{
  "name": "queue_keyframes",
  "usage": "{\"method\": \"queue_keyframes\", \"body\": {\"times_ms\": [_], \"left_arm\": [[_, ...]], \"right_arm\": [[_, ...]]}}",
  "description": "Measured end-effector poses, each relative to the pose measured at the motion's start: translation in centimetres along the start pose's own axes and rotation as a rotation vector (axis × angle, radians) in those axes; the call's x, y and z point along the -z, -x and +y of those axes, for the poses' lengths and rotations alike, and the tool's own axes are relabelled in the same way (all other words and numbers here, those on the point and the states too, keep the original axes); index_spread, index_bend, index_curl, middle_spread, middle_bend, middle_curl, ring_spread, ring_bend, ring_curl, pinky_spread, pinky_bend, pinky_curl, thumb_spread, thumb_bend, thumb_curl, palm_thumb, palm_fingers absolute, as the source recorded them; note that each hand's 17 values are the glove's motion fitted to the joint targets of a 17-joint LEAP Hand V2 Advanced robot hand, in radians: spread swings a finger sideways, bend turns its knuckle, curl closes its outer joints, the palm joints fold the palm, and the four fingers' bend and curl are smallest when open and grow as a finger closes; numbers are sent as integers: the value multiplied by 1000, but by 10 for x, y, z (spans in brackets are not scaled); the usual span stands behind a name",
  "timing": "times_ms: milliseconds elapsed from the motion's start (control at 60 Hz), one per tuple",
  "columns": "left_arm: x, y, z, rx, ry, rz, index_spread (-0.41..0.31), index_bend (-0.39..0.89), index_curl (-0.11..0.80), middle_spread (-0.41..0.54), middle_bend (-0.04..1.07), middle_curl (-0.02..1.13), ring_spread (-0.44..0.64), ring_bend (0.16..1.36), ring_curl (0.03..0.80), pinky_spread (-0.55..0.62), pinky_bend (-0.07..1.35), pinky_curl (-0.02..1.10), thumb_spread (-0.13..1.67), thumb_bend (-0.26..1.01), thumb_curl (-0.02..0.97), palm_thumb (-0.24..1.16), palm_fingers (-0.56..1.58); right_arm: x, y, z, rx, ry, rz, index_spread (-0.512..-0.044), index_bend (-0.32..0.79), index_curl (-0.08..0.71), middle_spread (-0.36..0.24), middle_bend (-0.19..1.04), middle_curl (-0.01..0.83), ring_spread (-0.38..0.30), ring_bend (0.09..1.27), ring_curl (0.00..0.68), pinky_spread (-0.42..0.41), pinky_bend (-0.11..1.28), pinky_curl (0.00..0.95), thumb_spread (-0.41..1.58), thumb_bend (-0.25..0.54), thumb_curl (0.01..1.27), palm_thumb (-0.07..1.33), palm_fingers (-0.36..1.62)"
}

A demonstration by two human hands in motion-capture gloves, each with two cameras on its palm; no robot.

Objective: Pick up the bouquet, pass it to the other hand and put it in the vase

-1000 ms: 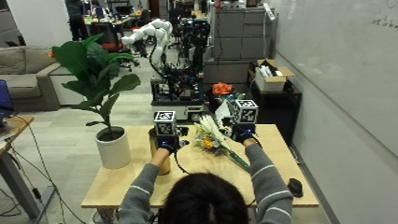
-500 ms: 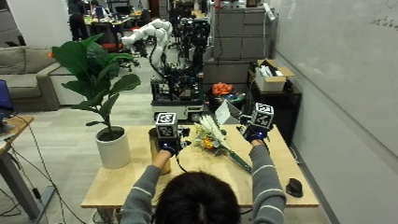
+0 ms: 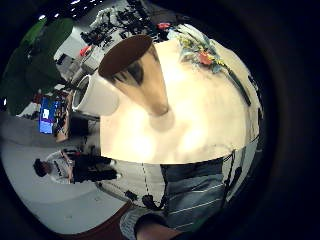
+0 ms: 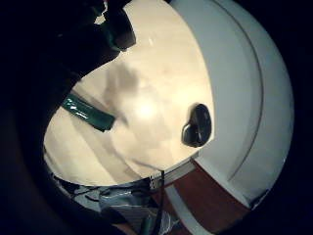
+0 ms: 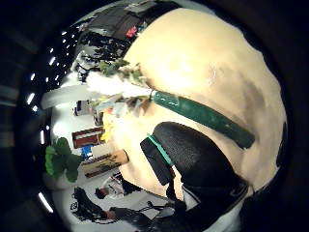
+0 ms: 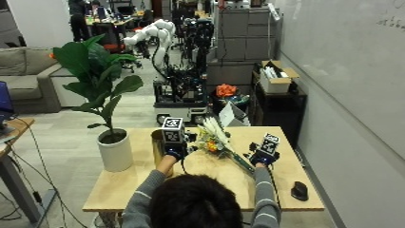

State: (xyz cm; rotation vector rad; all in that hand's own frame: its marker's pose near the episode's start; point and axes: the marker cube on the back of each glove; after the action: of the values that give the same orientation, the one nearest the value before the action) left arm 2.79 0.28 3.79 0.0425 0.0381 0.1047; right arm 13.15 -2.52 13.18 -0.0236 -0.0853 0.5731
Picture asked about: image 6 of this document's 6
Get black bin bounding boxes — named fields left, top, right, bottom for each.
left=209, top=90, right=255, bottom=117

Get black mobile robot cart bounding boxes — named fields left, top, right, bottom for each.
left=151, top=18, right=215, bottom=125

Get black computer mouse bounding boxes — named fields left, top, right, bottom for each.
left=290, top=180, right=310, bottom=202

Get white marker cube on right glove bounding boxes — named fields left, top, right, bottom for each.
left=259, top=132, right=280, bottom=156

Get green large-leaf plant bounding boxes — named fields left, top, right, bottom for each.
left=51, top=33, right=145, bottom=134

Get wooden side desk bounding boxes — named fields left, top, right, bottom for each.
left=0, top=117, right=58, bottom=226

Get white marker cube on glove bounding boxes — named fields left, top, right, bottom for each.
left=161, top=117, right=187, bottom=144
left=259, top=132, right=280, bottom=156

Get white marker cube on left glove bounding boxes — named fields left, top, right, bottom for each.
left=161, top=117, right=187, bottom=144

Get background office desk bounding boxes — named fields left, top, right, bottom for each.
left=85, top=4, right=146, bottom=36

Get bouquet of white and orange flowers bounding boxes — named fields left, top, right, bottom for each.
left=195, top=116, right=256, bottom=176

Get red office chair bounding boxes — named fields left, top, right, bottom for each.
left=102, top=23, right=127, bottom=54

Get grey sofa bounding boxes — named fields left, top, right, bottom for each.
left=0, top=46, right=89, bottom=115

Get black floor cable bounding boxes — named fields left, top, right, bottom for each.
left=0, top=117, right=89, bottom=228

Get person's right hand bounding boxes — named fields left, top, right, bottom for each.
left=246, top=142, right=282, bottom=167

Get white cylindrical plant pot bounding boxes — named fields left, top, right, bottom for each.
left=95, top=127, right=135, bottom=173

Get open cardboard box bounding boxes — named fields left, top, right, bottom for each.
left=256, top=60, right=300, bottom=95

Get person's left hand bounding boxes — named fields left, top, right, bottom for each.
left=162, top=140, right=198, bottom=162

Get black glove cable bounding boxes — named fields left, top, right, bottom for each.
left=264, top=165, right=283, bottom=210

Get grey filing cabinets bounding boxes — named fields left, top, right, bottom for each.
left=205, top=7, right=280, bottom=86

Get gold cylindrical vase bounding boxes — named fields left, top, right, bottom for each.
left=149, top=128, right=174, bottom=178

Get orange flower bunch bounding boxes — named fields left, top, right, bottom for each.
left=214, top=83, right=239, bottom=99

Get black side cabinet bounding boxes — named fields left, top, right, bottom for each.
left=250, top=69, right=308, bottom=149

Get blue laptop screen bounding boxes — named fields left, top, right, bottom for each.
left=0, top=81, right=15, bottom=123

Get large white wall board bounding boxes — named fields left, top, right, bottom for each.
left=272, top=0, right=405, bottom=162

